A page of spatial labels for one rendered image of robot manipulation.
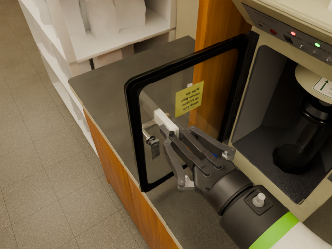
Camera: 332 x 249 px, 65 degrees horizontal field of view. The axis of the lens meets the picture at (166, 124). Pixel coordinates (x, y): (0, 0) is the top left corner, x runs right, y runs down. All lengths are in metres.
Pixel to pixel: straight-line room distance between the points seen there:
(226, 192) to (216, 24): 0.37
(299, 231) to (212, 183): 0.14
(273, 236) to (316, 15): 0.30
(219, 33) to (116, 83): 0.65
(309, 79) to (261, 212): 0.32
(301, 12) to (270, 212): 0.27
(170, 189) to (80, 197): 1.20
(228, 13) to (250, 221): 0.43
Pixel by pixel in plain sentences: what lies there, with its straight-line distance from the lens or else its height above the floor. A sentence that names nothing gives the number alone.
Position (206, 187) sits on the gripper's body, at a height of 1.29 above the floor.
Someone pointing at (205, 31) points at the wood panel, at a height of 1.39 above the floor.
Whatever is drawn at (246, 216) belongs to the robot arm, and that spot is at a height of 1.32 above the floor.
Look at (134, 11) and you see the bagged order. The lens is 1.60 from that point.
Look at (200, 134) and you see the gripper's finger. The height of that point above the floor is 1.29.
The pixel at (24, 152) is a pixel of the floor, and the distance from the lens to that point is 2.35.
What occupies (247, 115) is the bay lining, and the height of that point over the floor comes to 1.12.
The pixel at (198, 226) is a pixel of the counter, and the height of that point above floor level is 0.94.
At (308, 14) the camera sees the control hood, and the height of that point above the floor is 1.51.
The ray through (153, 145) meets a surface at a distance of 0.58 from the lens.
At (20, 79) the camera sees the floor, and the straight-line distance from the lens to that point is 3.10.
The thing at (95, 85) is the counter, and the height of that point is 0.94.
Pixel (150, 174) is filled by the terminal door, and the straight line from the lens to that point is 0.71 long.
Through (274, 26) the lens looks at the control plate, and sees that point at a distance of 0.51.
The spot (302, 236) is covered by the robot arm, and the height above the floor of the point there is 1.33.
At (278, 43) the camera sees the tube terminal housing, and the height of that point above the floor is 1.39.
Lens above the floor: 1.67
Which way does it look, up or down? 48 degrees down
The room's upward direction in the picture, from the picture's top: straight up
